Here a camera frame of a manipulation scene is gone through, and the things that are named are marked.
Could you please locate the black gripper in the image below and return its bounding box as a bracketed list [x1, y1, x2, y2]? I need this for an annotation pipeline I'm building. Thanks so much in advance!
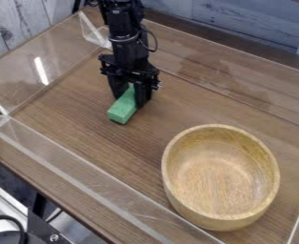
[98, 31, 160, 108]

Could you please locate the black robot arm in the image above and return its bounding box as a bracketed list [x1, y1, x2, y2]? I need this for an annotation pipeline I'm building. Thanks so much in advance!
[94, 0, 160, 108]

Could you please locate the black cable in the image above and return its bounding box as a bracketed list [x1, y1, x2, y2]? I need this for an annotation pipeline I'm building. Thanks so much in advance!
[0, 214, 29, 244]

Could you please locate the brown wooden bowl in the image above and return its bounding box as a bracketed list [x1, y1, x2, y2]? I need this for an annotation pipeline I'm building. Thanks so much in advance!
[161, 124, 281, 232]

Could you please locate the green rectangular block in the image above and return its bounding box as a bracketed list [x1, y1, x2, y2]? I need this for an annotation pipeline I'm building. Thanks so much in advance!
[108, 86, 137, 124]

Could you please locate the clear acrylic corner bracket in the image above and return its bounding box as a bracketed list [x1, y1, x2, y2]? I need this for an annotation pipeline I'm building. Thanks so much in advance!
[78, 11, 112, 50]

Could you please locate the black metal bracket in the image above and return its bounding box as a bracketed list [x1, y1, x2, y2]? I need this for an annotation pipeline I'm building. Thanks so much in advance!
[26, 211, 72, 244]

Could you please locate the clear acrylic enclosure wall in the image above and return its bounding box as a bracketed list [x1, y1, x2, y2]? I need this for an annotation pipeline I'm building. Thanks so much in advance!
[0, 12, 299, 244]

